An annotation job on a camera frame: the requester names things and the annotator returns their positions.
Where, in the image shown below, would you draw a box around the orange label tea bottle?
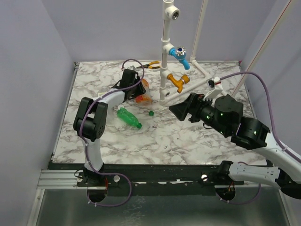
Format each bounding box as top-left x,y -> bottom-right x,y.
135,79 -> 152,106

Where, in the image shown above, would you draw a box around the green plastic bottle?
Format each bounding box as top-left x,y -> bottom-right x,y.
117,108 -> 142,129

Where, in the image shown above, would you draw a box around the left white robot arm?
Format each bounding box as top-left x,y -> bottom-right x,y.
73,67 -> 145,186

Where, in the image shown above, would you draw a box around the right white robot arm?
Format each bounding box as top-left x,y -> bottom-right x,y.
169,93 -> 301,199

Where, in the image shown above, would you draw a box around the brass yellow faucet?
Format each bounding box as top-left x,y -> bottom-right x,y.
167,73 -> 190,93

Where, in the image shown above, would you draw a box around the blue plastic faucet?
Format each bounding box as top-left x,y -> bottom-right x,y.
169,47 -> 190,70

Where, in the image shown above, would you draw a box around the yellow handled pliers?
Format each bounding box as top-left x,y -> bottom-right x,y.
137,61 -> 160,69

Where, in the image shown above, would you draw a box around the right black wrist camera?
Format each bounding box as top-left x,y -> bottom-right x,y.
204,76 -> 244,132

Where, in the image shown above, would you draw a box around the white PVC pipe frame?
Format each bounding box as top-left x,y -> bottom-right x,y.
158,0 -> 294,106

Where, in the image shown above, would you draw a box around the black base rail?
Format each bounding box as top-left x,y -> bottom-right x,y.
47,162 -> 257,197

